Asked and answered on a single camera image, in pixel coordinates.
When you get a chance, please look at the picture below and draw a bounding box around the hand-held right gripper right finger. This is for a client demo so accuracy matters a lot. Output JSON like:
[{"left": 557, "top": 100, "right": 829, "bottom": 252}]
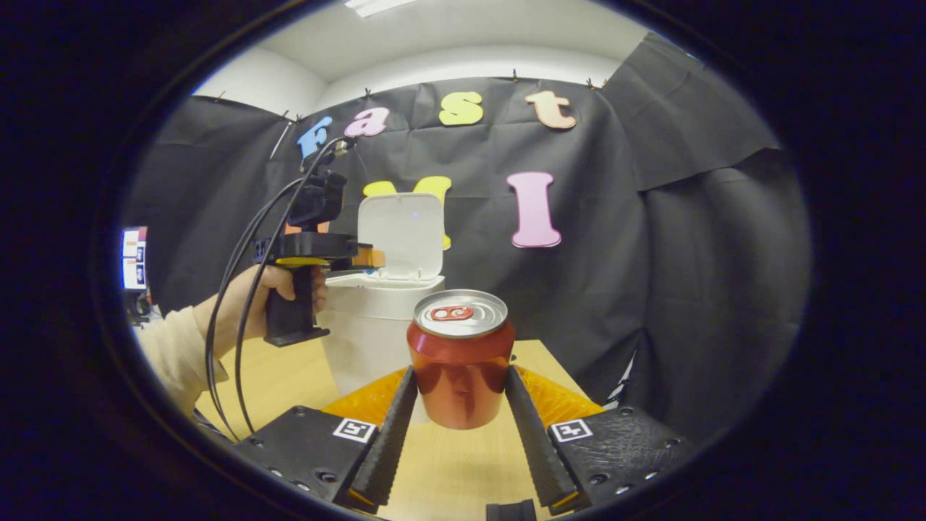
[{"left": 504, "top": 365, "right": 694, "bottom": 516}]

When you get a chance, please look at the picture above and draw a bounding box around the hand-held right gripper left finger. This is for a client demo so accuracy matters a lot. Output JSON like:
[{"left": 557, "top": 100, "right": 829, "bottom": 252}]
[{"left": 235, "top": 365, "right": 419, "bottom": 507}]

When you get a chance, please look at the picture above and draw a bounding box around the white desktop garbage bin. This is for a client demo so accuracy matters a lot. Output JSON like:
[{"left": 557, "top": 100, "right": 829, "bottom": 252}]
[{"left": 318, "top": 192, "right": 446, "bottom": 424}]

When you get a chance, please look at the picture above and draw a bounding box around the red pop can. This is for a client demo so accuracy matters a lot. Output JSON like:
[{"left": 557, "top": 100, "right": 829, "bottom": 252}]
[{"left": 407, "top": 289, "right": 516, "bottom": 431}]

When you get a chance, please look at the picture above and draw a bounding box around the wooden desktop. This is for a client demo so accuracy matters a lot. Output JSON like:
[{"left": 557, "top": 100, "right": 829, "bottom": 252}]
[{"left": 192, "top": 336, "right": 601, "bottom": 521}]

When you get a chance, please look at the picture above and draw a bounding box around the computer monitor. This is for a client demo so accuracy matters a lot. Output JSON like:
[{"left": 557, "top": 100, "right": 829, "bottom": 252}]
[{"left": 122, "top": 226, "right": 149, "bottom": 292}]

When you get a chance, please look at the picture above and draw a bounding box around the ceiling light panel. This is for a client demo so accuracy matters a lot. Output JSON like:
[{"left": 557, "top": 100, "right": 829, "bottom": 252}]
[{"left": 344, "top": 0, "right": 420, "bottom": 17}]

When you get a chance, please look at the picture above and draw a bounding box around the black cable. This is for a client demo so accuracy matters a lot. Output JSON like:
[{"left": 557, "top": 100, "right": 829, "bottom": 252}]
[
  {"left": 205, "top": 177, "right": 305, "bottom": 442},
  {"left": 234, "top": 136, "right": 355, "bottom": 435}
]

